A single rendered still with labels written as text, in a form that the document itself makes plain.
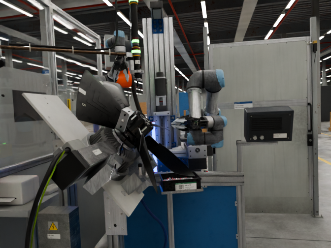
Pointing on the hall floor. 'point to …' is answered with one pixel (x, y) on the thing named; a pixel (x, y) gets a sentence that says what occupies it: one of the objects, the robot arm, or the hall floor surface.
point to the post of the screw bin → (170, 220)
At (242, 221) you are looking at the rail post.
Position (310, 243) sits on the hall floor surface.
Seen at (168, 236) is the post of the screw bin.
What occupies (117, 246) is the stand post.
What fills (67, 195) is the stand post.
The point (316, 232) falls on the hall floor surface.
